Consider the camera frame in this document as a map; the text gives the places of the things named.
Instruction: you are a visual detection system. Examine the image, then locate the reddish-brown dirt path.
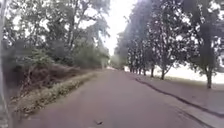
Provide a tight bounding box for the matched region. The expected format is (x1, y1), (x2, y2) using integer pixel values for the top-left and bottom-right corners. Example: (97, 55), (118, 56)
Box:
(15, 68), (214, 128)

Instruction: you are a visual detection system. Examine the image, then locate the row of trees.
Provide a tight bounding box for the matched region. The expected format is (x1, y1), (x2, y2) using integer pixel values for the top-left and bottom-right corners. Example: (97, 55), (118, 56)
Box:
(114, 0), (224, 90)

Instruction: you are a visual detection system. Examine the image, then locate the wood of trees and bushes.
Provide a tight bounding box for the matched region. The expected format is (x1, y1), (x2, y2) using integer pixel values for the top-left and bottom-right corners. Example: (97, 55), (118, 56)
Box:
(0, 0), (112, 101)

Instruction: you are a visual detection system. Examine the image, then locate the brown ground strip under trees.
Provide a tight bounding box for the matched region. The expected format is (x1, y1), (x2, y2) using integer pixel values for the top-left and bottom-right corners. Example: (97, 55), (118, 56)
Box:
(125, 70), (224, 116)

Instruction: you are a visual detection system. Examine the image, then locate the pale kerb strip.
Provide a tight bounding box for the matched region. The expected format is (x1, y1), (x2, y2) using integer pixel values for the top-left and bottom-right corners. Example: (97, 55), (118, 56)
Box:
(166, 99), (224, 128)

